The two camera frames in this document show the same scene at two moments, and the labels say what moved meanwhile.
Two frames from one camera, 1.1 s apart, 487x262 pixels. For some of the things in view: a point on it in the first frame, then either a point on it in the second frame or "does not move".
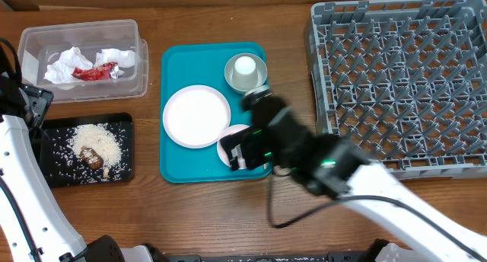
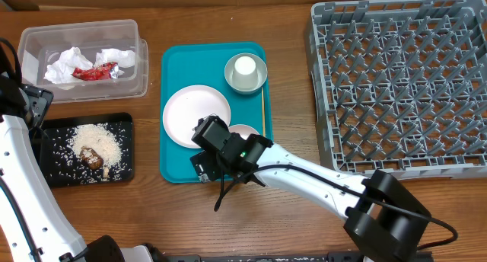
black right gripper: [253, 153] → [210, 162]
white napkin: [125, 58] does not move
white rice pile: [100, 138] does not move
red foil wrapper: [108, 70] does not move
